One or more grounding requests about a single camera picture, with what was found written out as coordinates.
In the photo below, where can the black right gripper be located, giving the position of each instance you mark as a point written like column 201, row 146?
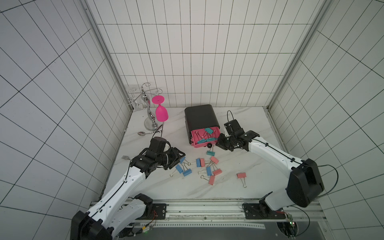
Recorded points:
column 227, row 142

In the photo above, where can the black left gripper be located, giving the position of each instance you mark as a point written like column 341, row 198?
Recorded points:
column 173, row 152

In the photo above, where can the pink top drawer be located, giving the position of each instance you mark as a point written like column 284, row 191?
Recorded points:
column 201, row 131

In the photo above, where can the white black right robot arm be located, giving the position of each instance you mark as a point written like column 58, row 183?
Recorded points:
column 304, row 180

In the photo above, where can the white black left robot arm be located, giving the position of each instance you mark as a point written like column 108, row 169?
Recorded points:
column 117, row 192

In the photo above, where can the blue binder clip far left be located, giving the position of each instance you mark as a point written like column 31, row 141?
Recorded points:
column 178, row 169

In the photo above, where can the blue binder clip lower left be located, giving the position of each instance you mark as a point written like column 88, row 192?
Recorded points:
column 186, row 170

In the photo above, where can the blue binder clip centre upper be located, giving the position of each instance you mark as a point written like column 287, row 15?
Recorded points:
column 198, row 162

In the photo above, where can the pink binder clip upper centre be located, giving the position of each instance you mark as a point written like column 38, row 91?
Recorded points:
column 213, row 160

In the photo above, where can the pink binder clip beside blue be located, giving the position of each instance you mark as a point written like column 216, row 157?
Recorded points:
column 204, row 164

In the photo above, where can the pink binder clip middle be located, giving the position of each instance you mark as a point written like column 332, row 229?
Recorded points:
column 217, row 172

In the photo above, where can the blue binder clip centre lower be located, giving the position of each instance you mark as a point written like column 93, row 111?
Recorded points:
column 207, row 171

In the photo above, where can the black drawer cabinet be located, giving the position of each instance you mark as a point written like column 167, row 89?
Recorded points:
column 199, row 117

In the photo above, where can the pink binder clip bottom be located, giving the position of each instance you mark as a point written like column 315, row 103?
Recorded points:
column 209, row 179

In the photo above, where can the pink binder clip lone right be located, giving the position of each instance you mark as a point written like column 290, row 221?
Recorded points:
column 242, row 177

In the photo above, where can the chrome glass rack stand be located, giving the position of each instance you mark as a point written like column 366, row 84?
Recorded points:
column 151, row 123

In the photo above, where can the metal spoon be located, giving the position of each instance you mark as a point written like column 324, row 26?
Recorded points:
column 141, row 133

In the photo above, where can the magenta plastic wine glass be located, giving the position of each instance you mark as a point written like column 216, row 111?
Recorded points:
column 161, row 111

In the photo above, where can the clear wine glass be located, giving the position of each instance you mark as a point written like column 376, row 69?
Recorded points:
column 136, row 99

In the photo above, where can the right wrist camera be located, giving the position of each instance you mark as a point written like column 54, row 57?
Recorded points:
column 233, row 128

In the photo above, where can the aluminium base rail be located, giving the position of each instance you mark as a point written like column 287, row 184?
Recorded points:
column 202, row 213

